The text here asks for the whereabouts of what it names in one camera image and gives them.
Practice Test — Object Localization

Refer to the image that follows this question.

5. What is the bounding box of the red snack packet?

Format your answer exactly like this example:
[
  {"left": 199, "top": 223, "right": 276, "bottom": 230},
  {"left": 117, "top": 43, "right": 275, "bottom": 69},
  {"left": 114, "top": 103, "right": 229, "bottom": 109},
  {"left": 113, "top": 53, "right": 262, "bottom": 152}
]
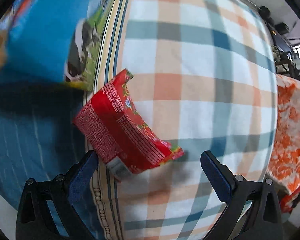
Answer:
[{"left": 72, "top": 68, "right": 185, "bottom": 182}]

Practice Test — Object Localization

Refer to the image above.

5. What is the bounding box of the short barbell with black plates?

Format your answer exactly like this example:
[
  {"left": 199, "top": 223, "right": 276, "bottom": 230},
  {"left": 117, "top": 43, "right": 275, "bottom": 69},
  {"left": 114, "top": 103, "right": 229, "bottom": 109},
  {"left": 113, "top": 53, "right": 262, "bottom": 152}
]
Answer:
[{"left": 228, "top": 0, "right": 271, "bottom": 18}]

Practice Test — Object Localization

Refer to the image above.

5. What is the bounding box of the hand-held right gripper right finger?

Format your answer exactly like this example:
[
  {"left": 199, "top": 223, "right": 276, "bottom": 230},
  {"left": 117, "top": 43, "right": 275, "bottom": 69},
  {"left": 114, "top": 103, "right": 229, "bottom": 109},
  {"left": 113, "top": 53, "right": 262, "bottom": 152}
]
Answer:
[{"left": 200, "top": 150, "right": 283, "bottom": 240}]

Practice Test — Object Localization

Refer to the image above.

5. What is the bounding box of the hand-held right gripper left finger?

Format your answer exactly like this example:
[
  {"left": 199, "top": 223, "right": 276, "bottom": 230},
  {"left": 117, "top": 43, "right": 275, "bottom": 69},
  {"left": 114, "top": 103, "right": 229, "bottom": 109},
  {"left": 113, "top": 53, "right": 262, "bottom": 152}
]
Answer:
[{"left": 16, "top": 150, "right": 98, "bottom": 240}]

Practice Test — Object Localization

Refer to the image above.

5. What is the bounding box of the orange floral blanket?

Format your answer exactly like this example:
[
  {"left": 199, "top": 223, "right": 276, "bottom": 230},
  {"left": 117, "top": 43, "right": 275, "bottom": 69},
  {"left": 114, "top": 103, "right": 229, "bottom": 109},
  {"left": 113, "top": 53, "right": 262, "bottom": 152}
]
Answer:
[{"left": 266, "top": 74, "right": 300, "bottom": 213}]

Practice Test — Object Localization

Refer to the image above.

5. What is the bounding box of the blue striped quilt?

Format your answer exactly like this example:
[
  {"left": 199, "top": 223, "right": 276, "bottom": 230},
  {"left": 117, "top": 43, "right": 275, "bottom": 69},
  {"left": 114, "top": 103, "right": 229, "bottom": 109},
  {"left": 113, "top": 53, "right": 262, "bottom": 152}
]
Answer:
[{"left": 0, "top": 0, "right": 135, "bottom": 240}]

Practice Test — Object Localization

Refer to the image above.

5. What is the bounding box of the printed blue cardboard box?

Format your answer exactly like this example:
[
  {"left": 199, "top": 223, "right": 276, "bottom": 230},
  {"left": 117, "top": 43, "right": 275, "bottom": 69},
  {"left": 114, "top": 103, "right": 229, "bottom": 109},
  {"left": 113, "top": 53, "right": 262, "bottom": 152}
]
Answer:
[{"left": 0, "top": 0, "right": 122, "bottom": 92}]

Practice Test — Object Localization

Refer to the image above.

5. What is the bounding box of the black speaker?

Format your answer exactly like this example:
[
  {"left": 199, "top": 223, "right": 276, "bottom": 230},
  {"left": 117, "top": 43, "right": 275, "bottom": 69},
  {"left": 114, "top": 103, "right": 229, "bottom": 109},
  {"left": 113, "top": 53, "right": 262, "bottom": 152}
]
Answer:
[{"left": 275, "top": 22, "right": 290, "bottom": 33}]

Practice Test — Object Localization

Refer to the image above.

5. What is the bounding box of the orange blue plaid blanket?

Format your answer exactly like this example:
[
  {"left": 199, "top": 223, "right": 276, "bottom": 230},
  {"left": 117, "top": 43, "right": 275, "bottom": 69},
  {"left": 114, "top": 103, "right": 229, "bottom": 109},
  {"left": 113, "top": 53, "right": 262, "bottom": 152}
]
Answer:
[{"left": 90, "top": 0, "right": 278, "bottom": 240}]

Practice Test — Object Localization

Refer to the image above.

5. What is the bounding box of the dark wooden chair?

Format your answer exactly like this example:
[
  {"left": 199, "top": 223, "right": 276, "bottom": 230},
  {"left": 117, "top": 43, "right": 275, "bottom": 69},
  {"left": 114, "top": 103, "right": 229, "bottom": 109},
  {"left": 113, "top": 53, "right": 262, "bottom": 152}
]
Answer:
[{"left": 274, "top": 51, "right": 300, "bottom": 78}]

